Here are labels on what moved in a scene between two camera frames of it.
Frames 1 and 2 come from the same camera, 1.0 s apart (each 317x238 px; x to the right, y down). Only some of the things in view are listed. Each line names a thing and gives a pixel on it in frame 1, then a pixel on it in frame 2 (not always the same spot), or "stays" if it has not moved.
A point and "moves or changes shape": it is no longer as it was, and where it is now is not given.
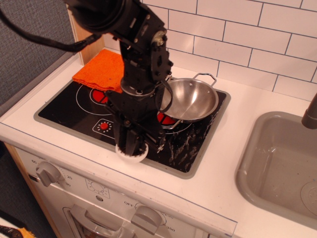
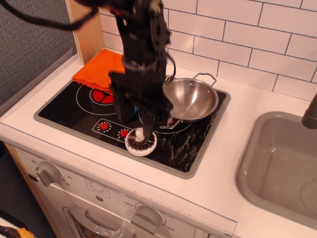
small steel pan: x=194 y=99 stays
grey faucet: x=309 y=118 stays
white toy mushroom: x=132 y=159 moves or changes shape
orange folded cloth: x=105 y=69 stays
